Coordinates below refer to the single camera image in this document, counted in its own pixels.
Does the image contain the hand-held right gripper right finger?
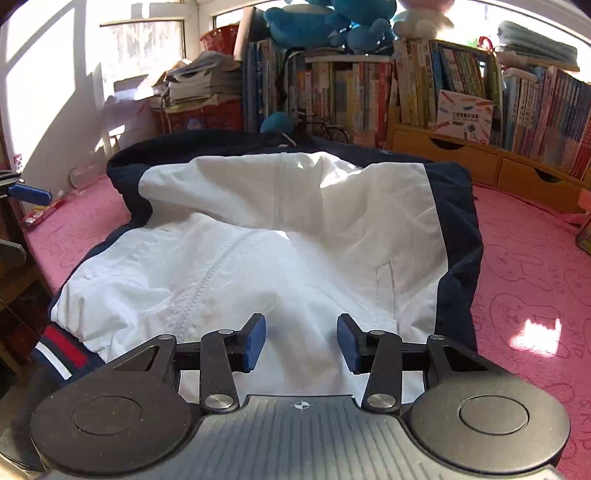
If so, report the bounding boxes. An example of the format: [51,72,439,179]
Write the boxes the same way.
[336,313,490,413]

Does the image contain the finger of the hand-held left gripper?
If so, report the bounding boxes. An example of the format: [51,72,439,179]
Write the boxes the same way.
[8,184,52,206]

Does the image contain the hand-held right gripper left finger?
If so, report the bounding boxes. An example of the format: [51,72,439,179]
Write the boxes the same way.
[110,313,267,413]

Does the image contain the navy and white jacket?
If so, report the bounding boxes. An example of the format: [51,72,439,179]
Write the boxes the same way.
[31,130,484,402]

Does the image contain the red plastic crate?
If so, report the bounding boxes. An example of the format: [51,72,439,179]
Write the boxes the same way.
[164,99,245,136]

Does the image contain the pink rabbit-print blanket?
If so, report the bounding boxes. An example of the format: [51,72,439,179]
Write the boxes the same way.
[21,173,591,476]

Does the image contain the stack of papers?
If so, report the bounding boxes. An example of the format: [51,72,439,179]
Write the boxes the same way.
[159,51,244,112]

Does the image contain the black miniature bicycle model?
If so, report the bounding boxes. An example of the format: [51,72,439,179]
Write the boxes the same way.
[295,111,352,145]

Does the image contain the round blue plush ball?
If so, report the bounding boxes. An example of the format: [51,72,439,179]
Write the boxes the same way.
[260,112,296,134]

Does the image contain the wooden drawer organizer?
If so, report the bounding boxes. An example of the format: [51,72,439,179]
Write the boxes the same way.
[385,106,588,215]

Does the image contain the red mesh basket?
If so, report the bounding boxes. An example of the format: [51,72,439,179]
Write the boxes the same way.
[199,25,241,61]

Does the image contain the row of colourful books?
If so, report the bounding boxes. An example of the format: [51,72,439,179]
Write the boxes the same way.
[242,37,591,182]

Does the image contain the white box with colourful print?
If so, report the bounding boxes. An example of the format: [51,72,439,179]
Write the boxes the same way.
[436,90,494,145]

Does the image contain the blue plush toy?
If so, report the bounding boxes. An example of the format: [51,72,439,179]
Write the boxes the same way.
[263,4,334,49]
[323,0,396,52]

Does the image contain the white and pink plush toy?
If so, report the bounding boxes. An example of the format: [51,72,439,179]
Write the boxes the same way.
[392,0,455,40]

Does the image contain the pale blue paper stack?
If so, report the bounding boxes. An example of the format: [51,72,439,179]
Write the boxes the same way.
[496,21,581,73]

